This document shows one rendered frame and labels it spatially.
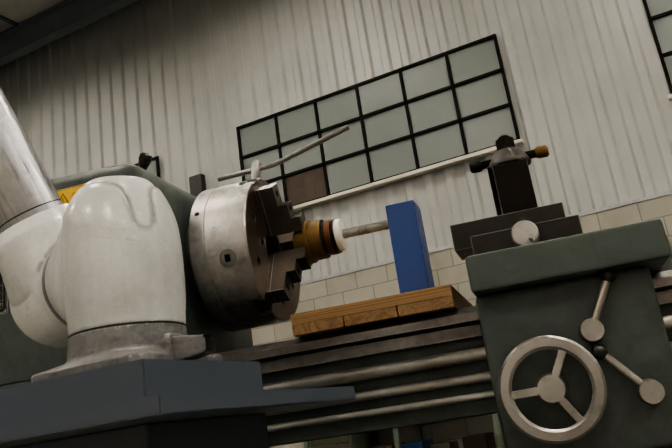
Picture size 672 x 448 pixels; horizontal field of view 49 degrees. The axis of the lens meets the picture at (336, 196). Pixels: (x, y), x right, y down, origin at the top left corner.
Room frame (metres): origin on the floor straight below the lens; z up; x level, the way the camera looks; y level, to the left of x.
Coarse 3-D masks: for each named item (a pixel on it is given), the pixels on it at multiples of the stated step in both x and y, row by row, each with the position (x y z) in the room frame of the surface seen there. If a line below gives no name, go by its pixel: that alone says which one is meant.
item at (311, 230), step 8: (304, 224) 1.51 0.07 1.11; (312, 224) 1.51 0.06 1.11; (320, 224) 1.51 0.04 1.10; (328, 224) 1.50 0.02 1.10; (296, 232) 1.53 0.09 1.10; (304, 232) 1.50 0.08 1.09; (312, 232) 1.50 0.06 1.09; (320, 232) 1.50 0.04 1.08; (328, 232) 1.50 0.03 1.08; (296, 240) 1.52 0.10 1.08; (304, 240) 1.50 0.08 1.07; (312, 240) 1.50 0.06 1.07; (320, 240) 1.50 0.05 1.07; (328, 240) 1.50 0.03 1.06; (312, 248) 1.51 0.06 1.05; (320, 248) 1.51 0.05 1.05; (328, 248) 1.51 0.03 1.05; (336, 248) 1.51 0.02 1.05; (312, 256) 1.53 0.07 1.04; (320, 256) 1.53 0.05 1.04; (328, 256) 1.54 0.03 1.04
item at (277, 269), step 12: (288, 252) 1.52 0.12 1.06; (300, 252) 1.51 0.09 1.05; (276, 264) 1.51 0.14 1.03; (288, 264) 1.50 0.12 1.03; (300, 264) 1.52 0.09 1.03; (276, 276) 1.50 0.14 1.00; (288, 276) 1.51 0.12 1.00; (300, 276) 1.52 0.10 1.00; (276, 288) 1.48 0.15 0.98; (288, 288) 1.50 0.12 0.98; (264, 300) 1.48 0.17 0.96; (276, 300) 1.50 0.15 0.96; (288, 300) 1.50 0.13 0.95; (264, 312) 1.51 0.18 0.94
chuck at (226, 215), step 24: (216, 192) 1.49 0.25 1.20; (240, 192) 1.45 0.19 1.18; (216, 216) 1.44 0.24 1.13; (240, 216) 1.42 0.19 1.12; (216, 240) 1.43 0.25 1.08; (240, 240) 1.42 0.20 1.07; (264, 240) 1.51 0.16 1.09; (288, 240) 1.66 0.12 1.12; (216, 264) 1.44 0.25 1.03; (240, 264) 1.43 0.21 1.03; (264, 264) 1.49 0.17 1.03; (216, 288) 1.46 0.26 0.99; (240, 288) 1.45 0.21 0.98; (264, 288) 1.48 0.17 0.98; (240, 312) 1.50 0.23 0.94; (288, 312) 1.60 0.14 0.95
